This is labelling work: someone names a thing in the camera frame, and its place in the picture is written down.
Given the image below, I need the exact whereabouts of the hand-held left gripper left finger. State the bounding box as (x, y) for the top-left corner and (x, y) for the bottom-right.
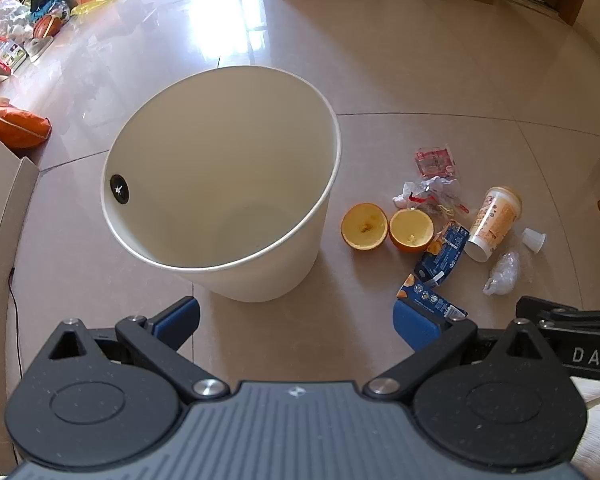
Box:
(47, 296), (231, 402)

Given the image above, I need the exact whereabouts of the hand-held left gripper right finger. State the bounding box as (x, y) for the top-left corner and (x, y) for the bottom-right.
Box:
(363, 300), (564, 402)

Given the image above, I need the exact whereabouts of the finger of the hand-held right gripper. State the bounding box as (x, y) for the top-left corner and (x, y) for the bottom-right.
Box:
(516, 296), (600, 330)

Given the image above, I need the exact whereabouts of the blue juice carton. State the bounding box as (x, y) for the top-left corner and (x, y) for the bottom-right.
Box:
(414, 220), (470, 288)
(397, 273), (468, 321)

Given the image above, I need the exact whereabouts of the clear plastic bag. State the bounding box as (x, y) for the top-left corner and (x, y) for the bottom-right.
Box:
(482, 251), (521, 296)

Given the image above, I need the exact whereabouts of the small white plastic cup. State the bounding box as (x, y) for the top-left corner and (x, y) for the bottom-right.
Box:
(522, 228), (547, 253)

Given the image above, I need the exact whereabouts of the hollowed orange half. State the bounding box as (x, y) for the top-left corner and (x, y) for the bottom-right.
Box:
(389, 208), (435, 253)
(341, 203), (389, 251)

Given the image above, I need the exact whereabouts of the yellow milk tea cup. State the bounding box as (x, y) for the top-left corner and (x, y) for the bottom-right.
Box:
(464, 186), (523, 263)

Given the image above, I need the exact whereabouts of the white clear wrapper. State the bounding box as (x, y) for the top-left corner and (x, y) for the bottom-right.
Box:
(392, 176), (471, 218)

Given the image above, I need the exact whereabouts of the white trash bin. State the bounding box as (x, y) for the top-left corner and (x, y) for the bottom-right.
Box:
(101, 65), (342, 304)

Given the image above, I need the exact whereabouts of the red snack wrapper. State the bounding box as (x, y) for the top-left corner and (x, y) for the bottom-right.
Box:
(414, 146), (458, 181)

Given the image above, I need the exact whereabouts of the beige wooden board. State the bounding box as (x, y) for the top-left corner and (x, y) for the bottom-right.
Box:
(0, 122), (41, 480)

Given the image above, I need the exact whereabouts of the orange woven bag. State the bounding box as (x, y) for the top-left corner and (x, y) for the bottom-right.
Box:
(0, 91), (52, 149)

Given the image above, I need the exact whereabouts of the white shoe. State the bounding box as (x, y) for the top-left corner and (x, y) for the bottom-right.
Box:
(22, 37), (51, 58)

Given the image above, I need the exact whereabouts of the red printed box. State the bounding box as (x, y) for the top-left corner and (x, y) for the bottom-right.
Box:
(0, 36), (26, 72)

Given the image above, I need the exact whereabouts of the basketball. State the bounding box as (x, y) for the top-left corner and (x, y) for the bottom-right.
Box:
(32, 14), (63, 38)

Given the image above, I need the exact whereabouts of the yellow plastic bag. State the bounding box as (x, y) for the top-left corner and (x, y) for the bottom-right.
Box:
(70, 0), (126, 17)

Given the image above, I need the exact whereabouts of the dark clothes pile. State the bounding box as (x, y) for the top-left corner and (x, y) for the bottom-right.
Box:
(30, 0), (73, 18)

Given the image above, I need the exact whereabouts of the pile of clear plastic bags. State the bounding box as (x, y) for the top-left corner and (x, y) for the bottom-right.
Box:
(0, 0), (36, 41)

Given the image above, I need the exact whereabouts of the black cable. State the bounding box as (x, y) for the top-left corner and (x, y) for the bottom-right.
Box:
(7, 266), (25, 381)

